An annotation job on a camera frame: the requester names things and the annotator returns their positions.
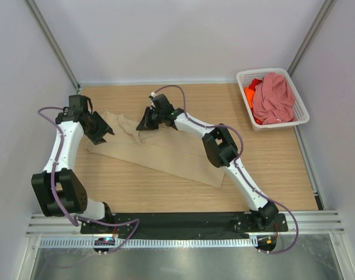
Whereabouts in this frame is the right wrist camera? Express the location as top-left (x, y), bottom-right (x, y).
top-left (149, 93), bottom-right (174, 114)

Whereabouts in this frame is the white slotted cable duct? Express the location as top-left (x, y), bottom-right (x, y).
top-left (39, 236), bottom-right (258, 249)

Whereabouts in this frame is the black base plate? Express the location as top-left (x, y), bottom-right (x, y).
top-left (80, 212), bottom-right (289, 240)

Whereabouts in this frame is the aluminium frame rail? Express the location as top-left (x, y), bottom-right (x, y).
top-left (26, 211), bottom-right (345, 237)

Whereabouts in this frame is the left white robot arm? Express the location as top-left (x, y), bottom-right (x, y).
top-left (31, 95), bottom-right (114, 233)

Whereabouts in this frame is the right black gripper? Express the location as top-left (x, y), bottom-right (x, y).
top-left (136, 107), bottom-right (163, 132)

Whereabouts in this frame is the white plastic basket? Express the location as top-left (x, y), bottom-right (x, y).
top-left (236, 68), bottom-right (310, 132)

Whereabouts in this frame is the pink t shirt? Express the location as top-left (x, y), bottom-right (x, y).
top-left (252, 72), bottom-right (296, 125)

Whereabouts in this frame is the red t shirt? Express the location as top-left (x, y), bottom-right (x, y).
top-left (248, 79), bottom-right (262, 91)

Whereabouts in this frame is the beige t shirt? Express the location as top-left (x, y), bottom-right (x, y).
top-left (86, 111), bottom-right (224, 188)

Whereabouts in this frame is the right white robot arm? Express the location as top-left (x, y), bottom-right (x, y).
top-left (136, 92), bottom-right (279, 231)

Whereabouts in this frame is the orange t shirt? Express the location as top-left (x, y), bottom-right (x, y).
top-left (244, 86), bottom-right (262, 125)

